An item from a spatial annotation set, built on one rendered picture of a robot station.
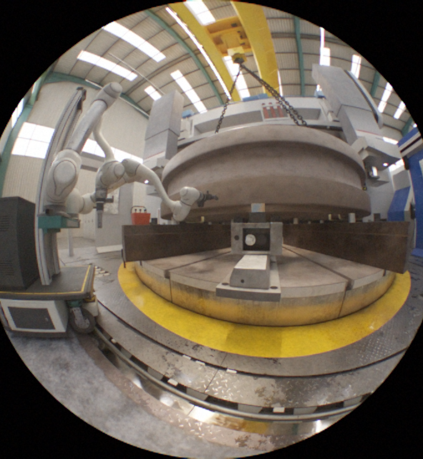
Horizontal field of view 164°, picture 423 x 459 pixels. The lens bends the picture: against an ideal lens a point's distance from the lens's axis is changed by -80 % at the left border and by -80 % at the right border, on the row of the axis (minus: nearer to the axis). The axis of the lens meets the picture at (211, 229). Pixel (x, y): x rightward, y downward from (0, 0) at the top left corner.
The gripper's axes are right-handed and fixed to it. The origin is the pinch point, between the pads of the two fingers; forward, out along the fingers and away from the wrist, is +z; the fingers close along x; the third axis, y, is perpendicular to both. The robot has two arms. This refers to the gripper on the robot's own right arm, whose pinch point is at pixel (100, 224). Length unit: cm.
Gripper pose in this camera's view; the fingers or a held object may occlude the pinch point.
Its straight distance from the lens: 102.0
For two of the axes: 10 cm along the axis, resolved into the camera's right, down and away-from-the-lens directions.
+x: 6.6, 0.1, -7.5
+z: 0.1, 10.0, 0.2
